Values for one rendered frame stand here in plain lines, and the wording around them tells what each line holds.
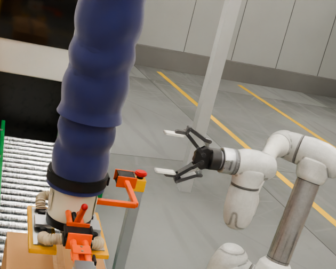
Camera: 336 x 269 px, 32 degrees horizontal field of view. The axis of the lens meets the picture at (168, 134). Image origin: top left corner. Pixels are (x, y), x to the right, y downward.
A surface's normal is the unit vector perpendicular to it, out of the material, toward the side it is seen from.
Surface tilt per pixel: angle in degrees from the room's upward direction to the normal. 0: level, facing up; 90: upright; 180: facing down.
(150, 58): 90
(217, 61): 90
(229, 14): 90
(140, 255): 0
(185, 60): 90
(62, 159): 77
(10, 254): 0
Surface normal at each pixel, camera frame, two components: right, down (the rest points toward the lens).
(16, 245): 0.23, -0.93
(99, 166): 0.69, 0.22
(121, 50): 0.50, 0.09
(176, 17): 0.31, 0.35
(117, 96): 0.76, 0.43
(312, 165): -0.37, 0.05
